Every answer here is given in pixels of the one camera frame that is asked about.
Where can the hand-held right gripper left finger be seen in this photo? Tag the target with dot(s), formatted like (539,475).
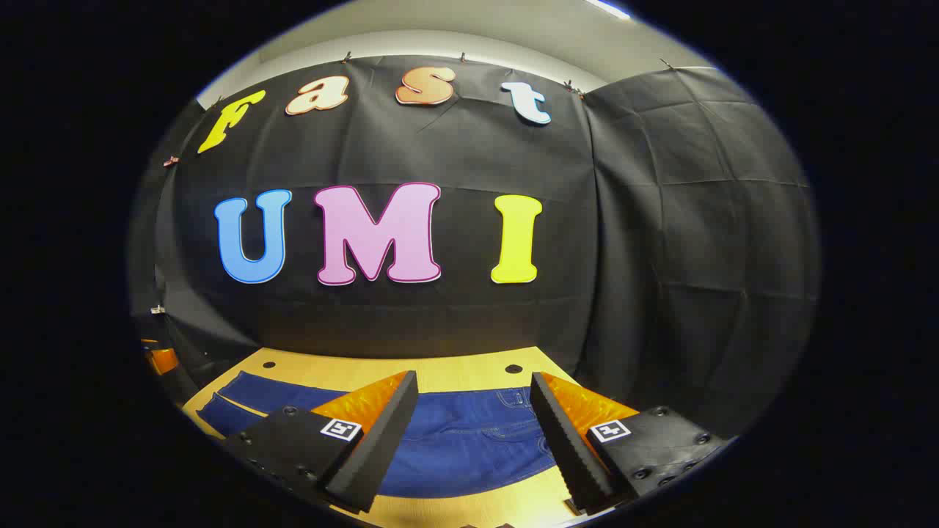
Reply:
(374,447)

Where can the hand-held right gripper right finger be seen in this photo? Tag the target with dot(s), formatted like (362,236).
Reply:
(568,447)

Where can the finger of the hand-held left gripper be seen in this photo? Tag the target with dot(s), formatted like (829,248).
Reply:
(163,361)

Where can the blue jeans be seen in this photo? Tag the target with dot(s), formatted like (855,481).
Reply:
(455,440)

